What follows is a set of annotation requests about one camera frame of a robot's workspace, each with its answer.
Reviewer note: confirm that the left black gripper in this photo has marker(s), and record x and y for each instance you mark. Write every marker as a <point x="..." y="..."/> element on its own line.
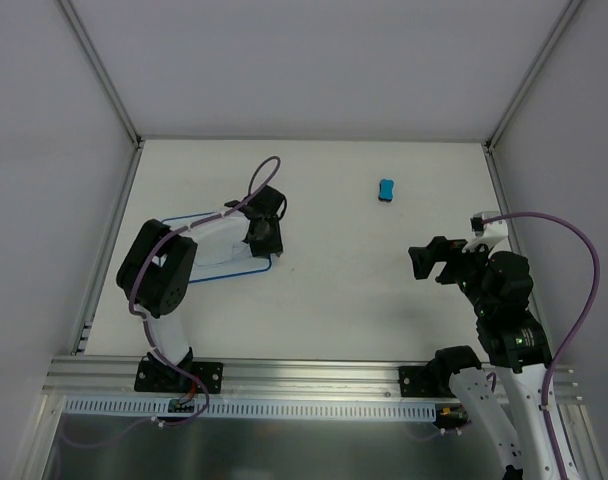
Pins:
<point x="268" y="242"/>

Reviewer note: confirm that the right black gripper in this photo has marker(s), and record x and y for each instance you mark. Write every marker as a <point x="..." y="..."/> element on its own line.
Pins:
<point x="445" y="262"/>

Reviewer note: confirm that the blue-framed small whiteboard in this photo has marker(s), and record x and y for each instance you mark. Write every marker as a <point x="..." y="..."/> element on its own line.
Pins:
<point x="222" y="252"/>

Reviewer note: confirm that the blue foam whiteboard eraser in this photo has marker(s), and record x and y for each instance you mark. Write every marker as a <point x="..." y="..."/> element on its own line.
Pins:
<point x="386" y="190"/>

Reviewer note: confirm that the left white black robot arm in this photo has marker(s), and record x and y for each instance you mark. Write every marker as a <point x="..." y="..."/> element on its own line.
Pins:
<point x="169" y="256"/>

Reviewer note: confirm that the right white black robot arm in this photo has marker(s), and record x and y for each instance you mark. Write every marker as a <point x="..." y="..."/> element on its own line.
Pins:
<point x="527" y="435"/>

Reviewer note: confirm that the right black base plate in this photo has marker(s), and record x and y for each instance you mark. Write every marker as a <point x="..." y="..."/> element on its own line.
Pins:
<point x="423" y="382"/>

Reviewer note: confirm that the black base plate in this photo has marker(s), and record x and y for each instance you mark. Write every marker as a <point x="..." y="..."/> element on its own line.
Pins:
<point x="154" y="376"/>
<point x="423" y="382"/>

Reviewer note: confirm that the aluminium extrusion rail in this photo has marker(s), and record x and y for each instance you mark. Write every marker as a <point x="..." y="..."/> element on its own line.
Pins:
<point x="242" y="378"/>

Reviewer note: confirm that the white slotted cable duct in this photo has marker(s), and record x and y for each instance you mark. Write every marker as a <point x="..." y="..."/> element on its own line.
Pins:
<point x="422" y="412"/>

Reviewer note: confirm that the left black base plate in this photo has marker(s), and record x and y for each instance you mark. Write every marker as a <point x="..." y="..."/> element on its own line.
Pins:
<point x="154" y="376"/>

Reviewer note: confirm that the left aluminium frame post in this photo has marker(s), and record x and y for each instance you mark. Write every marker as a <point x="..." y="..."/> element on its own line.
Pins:
<point x="87" y="46"/>

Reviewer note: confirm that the aluminium frame post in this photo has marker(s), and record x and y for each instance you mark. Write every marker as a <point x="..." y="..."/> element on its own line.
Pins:
<point x="545" y="51"/>
<point x="87" y="46"/>

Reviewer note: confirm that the right aluminium frame post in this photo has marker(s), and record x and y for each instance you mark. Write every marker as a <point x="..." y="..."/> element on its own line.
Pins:
<point x="545" y="51"/>

